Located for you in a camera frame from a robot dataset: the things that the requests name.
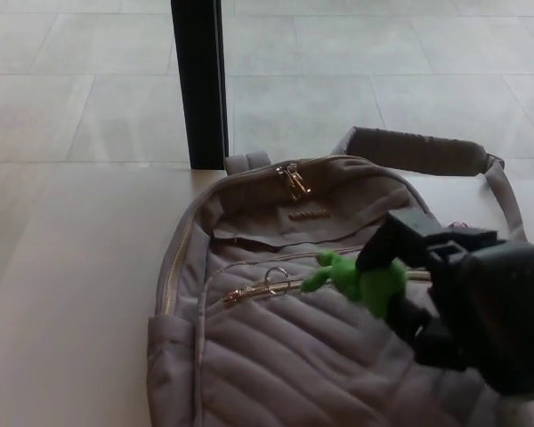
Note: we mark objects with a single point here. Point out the black vertical post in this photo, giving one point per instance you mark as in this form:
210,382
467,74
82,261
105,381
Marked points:
200,84

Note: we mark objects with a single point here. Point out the grey quilted backpack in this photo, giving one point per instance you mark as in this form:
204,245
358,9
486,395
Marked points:
267,356

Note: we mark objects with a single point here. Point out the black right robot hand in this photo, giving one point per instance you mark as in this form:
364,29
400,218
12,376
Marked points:
480,307

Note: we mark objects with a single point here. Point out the pink transparent bottle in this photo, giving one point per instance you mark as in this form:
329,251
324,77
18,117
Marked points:
455,225

